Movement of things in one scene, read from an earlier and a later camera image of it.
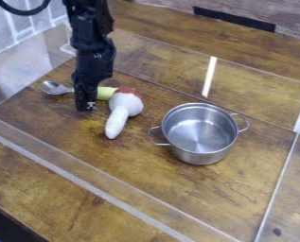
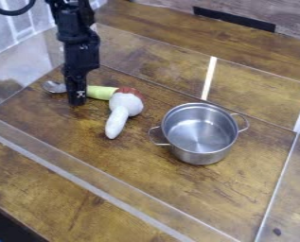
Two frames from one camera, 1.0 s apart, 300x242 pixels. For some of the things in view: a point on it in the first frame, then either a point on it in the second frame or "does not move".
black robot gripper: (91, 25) to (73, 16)
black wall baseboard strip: (235, 19) does not move
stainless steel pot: (200, 131) does not move
